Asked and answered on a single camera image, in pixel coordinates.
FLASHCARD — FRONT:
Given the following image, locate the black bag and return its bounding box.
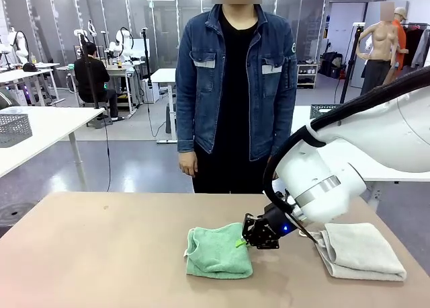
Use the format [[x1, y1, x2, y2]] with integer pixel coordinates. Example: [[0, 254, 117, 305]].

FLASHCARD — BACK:
[[320, 51, 344, 79]]

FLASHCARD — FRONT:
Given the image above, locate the black braided cable sleeve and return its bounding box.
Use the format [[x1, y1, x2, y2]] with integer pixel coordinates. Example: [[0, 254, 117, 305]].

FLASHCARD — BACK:
[[263, 65, 430, 221]]

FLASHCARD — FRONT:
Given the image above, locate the white standing desk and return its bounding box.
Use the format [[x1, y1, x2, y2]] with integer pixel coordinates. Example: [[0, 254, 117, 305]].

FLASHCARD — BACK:
[[150, 68, 178, 145]]

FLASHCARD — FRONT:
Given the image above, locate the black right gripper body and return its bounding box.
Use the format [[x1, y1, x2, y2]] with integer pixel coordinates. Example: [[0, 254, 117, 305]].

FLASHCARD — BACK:
[[263, 203, 300, 241]]

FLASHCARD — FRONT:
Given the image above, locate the person in denim jacket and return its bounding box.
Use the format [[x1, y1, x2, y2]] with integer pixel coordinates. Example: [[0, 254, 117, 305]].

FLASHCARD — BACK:
[[175, 0, 299, 194]]

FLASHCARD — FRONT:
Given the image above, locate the black tripod with white head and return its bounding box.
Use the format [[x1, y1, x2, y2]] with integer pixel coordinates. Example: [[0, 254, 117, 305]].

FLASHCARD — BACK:
[[339, 22, 366, 106]]

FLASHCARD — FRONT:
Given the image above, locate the white shoe rack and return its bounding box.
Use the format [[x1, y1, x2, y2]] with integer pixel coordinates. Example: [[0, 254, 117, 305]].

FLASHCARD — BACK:
[[296, 63, 319, 89]]

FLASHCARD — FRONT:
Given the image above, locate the clothes rack with garments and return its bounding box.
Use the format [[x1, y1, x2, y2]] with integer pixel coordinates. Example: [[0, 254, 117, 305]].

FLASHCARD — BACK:
[[402, 21, 430, 70]]

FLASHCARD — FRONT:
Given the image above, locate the mannequin with orange shirt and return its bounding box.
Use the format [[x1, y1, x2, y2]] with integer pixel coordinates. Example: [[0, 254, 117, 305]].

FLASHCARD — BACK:
[[391, 7, 409, 77]]

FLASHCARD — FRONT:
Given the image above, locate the person in olive sleeve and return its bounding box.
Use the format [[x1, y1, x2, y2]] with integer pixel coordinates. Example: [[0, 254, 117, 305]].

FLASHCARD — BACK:
[[0, 87, 17, 110]]

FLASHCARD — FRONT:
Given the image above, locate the white lab desk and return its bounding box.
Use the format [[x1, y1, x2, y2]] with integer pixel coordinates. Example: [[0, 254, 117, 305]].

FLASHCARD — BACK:
[[0, 62, 61, 107]]

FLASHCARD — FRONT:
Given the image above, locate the person's right forearm denim sleeve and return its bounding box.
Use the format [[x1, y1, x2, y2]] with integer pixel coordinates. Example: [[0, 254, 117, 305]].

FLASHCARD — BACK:
[[175, 95, 200, 153]]

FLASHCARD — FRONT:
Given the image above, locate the white terry towel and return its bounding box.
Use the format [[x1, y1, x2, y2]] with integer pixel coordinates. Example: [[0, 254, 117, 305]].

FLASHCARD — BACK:
[[310, 222, 408, 282]]

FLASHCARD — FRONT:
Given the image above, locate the white table with round leg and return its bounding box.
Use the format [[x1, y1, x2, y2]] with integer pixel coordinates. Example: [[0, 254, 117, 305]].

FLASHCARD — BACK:
[[0, 105, 105, 180]]

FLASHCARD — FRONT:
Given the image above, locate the black stand pole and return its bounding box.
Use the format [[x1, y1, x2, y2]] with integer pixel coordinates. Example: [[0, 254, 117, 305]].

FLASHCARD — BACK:
[[140, 27, 154, 104]]

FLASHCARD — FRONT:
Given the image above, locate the green terry towel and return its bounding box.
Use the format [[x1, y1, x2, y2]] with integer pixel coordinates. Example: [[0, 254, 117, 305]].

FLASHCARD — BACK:
[[183, 222, 254, 280]]

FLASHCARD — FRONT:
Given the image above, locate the person's right hand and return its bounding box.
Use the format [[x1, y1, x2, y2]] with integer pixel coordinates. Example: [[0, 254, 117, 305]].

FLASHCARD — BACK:
[[179, 150, 198, 178]]

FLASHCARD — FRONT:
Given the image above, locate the light grey perforated basket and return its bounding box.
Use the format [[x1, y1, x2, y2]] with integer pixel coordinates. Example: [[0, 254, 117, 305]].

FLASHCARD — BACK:
[[0, 114, 34, 148]]

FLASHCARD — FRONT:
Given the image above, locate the seated person in black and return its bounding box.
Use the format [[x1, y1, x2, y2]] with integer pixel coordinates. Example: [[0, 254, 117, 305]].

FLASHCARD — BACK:
[[73, 41, 126, 123]]

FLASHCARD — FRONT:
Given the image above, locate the bare mannequin with dark skirt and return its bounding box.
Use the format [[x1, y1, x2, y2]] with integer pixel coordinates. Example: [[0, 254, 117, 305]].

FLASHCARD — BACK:
[[355, 1, 401, 97]]

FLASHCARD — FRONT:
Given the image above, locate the white robot workbench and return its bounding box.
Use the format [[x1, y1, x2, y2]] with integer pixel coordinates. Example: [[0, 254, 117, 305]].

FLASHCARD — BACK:
[[56, 61, 145, 119]]

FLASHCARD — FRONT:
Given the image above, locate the dark grey plastic basket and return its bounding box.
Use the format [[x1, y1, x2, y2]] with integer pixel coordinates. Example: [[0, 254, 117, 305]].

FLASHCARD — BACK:
[[309, 103, 341, 120]]

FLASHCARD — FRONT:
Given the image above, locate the person's left forearm denim sleeve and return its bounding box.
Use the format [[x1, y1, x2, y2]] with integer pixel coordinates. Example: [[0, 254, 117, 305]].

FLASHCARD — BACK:
[[268, 95, 298, 159]]

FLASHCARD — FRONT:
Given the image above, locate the thin black pole cable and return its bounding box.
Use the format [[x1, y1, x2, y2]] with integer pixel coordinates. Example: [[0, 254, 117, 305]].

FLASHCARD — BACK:
[[100, 108, 112, 193]]

